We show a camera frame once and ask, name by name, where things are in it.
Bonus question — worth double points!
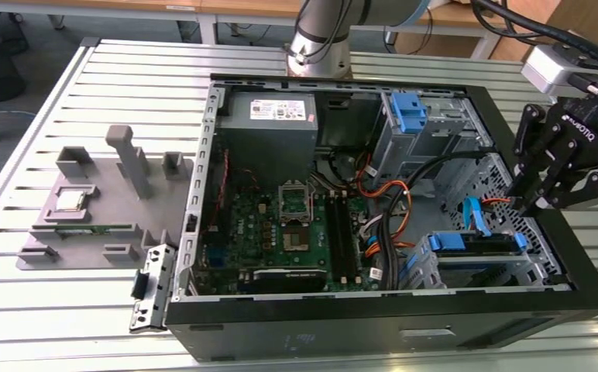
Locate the grey power supply unit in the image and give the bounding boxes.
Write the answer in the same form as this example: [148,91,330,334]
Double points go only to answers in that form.
[216,91,321,171]

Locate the black RAM slot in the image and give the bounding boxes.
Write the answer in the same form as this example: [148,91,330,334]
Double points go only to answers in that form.
[326,191,344,283]
[346,191,365,283]
[333,191,352,283]
[340,191,357,283]

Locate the green RAM stick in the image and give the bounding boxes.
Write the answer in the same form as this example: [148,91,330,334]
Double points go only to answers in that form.
[33,223,130,236]

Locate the CPU socket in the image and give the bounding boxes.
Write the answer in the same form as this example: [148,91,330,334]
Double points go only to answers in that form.
[281,226,314,253]

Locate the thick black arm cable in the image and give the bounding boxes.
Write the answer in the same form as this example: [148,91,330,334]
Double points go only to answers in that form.
[472,0,598,84]

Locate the long desk grey frame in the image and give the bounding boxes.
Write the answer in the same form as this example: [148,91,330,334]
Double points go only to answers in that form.
[0,0,301,43]

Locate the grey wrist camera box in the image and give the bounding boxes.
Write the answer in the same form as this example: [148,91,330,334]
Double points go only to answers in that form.
[521,44,598,96]

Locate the blue data wire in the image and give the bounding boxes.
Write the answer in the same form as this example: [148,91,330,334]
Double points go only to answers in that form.
[462,196,493,238]

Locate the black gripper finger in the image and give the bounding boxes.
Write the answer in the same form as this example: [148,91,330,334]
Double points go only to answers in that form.
[518,170,598,216]
[505,104,573,212]

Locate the metal optical drive cage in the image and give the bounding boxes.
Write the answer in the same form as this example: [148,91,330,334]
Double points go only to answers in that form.
[370,88,492,187]

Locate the grey parts rack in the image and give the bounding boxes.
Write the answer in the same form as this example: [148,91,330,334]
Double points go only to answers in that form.
[14,124,197,272]

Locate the hard disk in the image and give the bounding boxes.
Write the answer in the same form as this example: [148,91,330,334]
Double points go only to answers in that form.
[428,231,528,257]

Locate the black PC case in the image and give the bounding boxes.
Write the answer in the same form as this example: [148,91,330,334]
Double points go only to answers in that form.
[164,72,598,363]

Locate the metal disk bay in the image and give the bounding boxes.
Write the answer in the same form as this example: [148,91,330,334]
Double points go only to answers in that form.
[412,228,560,290]

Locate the black graphics card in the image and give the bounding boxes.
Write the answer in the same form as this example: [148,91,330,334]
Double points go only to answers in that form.
[237,267,329,294]

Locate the blue plastic drive latch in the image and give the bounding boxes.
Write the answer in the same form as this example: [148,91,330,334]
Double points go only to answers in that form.
[389,91,428,133]

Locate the thin red fan wire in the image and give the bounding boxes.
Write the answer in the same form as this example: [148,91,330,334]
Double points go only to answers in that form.
[206,150,260,233]

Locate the metal expansion slot bracket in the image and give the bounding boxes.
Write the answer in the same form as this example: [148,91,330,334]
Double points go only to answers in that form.
[129,243,177,334]

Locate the wooden cabinet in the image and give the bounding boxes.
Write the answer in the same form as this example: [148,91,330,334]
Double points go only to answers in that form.
[494,0,598,63]

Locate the orange red wire bundle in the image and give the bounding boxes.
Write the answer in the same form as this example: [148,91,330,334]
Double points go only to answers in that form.
[356,180,416,249]

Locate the wooden desk white legs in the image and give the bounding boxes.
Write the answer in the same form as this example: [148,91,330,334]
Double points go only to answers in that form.
[386,0,516,59]

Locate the metal socket cover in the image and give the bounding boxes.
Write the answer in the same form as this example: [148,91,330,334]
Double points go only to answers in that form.
[277,181,316,226]

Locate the black cable bundle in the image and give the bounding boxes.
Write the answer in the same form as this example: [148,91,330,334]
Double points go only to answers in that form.
[381,149,494,290]

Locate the silver CPU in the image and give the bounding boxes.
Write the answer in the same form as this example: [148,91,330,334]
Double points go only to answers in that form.
[54,192,90,213]

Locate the green motherboard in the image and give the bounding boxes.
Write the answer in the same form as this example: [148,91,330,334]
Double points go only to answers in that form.
[196,189,384,294]

